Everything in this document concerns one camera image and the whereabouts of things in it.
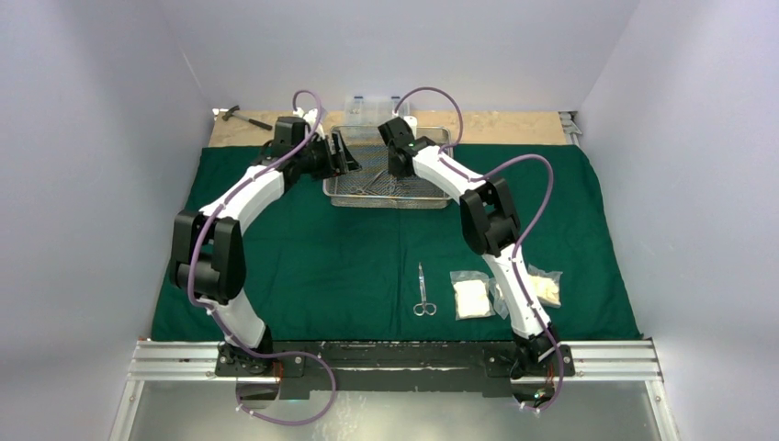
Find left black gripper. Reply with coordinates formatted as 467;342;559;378
296;131;360;183

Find metal wire mesh tray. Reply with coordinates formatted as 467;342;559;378
322;125;450;209

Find dark green surgical drape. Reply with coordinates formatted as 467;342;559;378
150;142;643;344

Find white gauze packet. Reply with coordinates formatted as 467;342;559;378
450;271;494;321

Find silver surgical scissors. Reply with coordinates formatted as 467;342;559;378
412;263;437;317

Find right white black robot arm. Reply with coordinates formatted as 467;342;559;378
378;117;564;374

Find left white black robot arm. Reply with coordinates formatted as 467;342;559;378
169;108;360;376

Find metal surgical instruments pile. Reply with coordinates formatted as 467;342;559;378
348;171;402;197

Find clear plastic compartment box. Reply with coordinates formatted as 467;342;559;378
343;96;412;128

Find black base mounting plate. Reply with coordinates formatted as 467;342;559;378
214;341;576;403

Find small black-handled hammer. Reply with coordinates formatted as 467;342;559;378
221;105;274;131

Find right side aluminium rail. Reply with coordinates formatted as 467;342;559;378
559;111;582;147

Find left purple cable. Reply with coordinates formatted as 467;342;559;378
185;89;338;427

